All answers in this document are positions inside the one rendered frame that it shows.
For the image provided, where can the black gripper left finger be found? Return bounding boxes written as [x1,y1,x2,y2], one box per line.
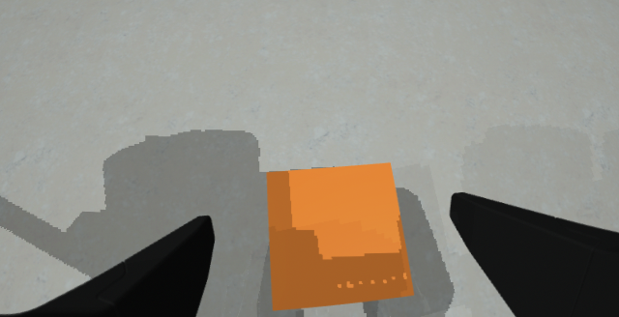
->
[0,216,215,317]

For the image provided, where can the orange block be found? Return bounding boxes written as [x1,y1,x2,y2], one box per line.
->
[266,163,414,311]

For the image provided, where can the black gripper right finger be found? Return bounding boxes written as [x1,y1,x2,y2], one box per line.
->
[449,192,619,317]

